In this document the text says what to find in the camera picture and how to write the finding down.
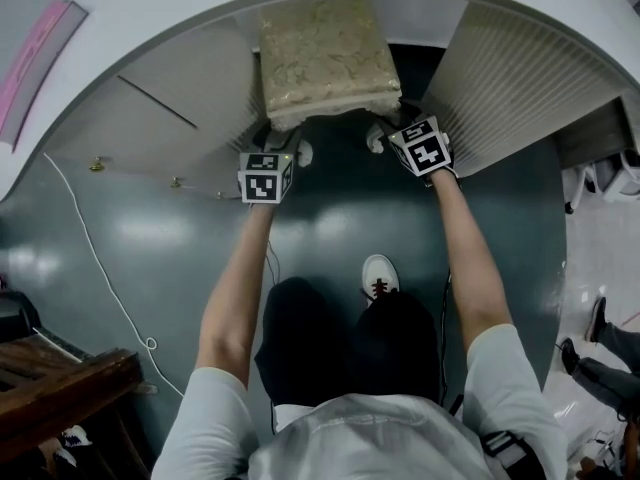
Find white floor cable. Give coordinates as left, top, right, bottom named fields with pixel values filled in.
left=42, top=152, right=185, bottom=399

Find white ornate cushioned stool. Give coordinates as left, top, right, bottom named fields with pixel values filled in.
left=255, top=0, right=405, bottom=169

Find white dressing table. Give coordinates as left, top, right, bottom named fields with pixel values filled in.
left=0, top=0, right=640, bottom=204

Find white shoe with red laces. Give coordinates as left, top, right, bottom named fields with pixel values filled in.
left=360, top=253, right=401, bottom=310

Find person's left forearm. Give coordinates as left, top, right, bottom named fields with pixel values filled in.
left=197, top=201, right=282, bottom=385

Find person's right forearm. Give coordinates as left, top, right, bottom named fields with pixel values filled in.
left=429, top=175, right=516, bottom=354

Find black trousers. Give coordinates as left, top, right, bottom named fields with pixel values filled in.
left=253, top=276, right=444, bottom=409

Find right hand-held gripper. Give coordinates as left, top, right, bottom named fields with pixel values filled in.
left=375, top=114, right=461, bottom=189

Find dark wooden furniture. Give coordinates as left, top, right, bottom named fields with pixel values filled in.
left=0, top=335, right=151, bottom=480

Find white chair frame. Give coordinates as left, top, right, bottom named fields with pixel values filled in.
left=562, top=150, right=640, bottom=214

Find white t-shirt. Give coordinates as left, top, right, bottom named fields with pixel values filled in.
left=157, top=323, right=569, bottom=480

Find black harness strap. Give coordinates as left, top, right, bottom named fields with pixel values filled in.
left=478, top=430, right=546, bottom=480

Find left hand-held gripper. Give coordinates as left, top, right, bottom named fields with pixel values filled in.
left=236, top=126, right=304, bottom=207

